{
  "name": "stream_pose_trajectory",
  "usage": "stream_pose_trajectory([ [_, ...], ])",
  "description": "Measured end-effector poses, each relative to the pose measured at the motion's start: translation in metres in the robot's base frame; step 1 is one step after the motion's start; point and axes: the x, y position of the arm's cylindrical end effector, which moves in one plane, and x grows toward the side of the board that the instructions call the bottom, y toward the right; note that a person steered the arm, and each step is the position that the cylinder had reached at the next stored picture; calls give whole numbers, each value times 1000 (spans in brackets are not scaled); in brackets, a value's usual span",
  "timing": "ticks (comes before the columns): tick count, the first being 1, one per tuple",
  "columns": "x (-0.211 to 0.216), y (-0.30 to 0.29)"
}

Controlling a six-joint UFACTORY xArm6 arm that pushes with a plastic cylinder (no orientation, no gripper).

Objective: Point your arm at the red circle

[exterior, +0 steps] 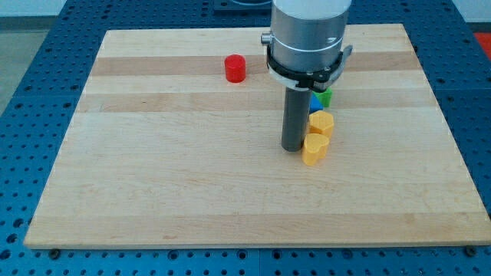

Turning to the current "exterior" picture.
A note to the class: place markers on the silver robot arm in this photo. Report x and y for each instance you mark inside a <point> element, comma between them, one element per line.
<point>304,45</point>

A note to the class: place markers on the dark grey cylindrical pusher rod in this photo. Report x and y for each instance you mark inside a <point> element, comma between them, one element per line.
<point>295,118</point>

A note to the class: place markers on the light wooden board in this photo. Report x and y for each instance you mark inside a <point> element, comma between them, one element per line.
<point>163,152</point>

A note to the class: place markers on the yellow heart block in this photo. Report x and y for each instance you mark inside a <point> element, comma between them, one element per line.
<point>314,148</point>

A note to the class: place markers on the red cylinder block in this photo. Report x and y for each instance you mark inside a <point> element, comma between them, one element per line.
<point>235,68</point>

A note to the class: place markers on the yellow pentagon block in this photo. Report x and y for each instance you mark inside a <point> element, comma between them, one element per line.
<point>321,122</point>

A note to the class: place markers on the blue block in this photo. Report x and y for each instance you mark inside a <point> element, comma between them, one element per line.
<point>315,104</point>

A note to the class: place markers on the green block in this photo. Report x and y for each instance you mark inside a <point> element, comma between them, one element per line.
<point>324,98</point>

